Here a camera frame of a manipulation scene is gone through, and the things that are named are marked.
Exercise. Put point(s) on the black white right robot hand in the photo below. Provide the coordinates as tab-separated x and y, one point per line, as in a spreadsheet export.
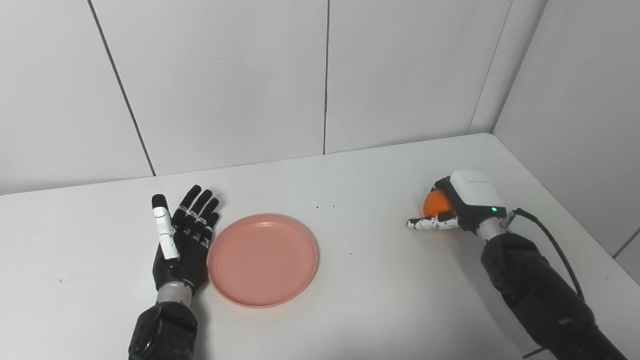
475	192

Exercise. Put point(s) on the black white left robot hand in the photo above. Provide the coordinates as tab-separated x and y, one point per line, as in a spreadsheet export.
187	265

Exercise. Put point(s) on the orange fruit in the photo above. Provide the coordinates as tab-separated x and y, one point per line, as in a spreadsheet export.
434	204

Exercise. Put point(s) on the pink round plate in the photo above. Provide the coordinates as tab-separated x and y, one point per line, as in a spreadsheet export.
262	260

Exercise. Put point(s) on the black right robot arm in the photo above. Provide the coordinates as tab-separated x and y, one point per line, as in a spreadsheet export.
535	285

